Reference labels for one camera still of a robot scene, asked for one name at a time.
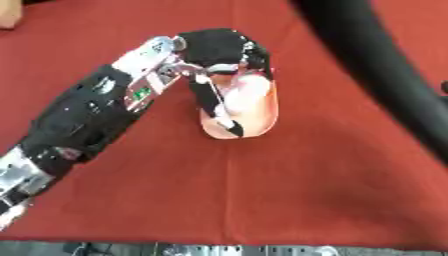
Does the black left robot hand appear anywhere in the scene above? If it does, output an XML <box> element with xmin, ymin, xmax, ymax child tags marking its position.
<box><xmin>175</xmin><ymin>28</ymin><xmax>277</xmax><ymax>139</ymax></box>

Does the tan cardboard box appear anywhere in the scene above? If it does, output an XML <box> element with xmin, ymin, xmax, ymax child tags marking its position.
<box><xmin>0</xmin><ymin>0</ymin><xmax>27</xmax><ymax>31</ymax></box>

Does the thick black cable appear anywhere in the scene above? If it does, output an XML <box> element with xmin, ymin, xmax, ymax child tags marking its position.
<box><xmin>287</xmin><ymin>0</ymin><xmax>448</xmax><ymax>164</ymax></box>

